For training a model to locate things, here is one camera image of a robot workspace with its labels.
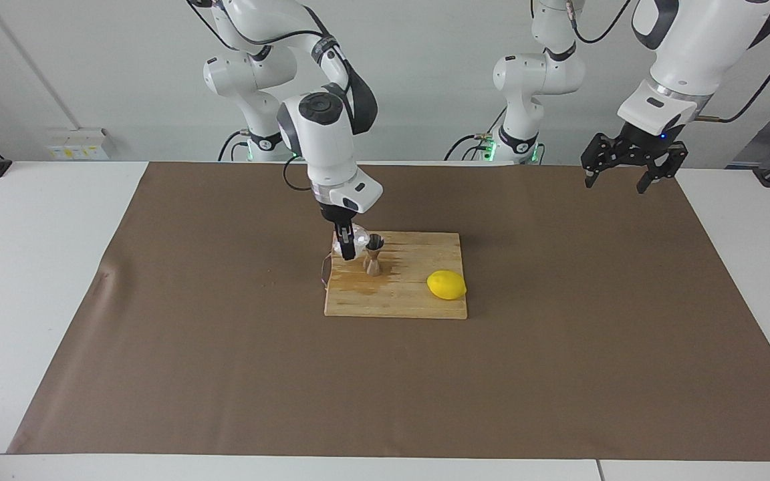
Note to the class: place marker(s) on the clear glass cup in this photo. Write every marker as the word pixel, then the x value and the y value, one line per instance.
pixel 361 235

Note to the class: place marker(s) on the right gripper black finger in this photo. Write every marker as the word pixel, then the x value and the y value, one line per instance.
pixel 346 244

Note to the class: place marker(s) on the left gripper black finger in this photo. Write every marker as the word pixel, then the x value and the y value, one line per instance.
pixel 592 160
pixel 672 164

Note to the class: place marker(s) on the brown paper table mat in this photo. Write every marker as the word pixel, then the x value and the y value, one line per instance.
pixel 224 387

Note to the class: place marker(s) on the white wall socket strip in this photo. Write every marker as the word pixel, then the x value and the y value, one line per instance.
pixel 77 147

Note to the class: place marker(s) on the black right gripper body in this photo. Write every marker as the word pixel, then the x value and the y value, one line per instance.
pixel 339 219

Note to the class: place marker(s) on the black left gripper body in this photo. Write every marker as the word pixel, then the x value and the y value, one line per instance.
pixel 639 147

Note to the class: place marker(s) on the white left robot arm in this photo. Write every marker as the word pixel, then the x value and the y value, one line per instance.
pixel 692 40

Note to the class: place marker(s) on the yellow lemon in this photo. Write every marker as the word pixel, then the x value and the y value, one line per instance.
pixel 446 284

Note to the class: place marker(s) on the steel double jigger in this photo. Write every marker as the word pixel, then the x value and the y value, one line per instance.
pixel 373 264

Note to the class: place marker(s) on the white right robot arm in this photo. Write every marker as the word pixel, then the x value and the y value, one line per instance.
pixel 325 153

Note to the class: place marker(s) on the wooden cutting board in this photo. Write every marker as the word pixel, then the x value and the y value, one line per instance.
pixel 398 300

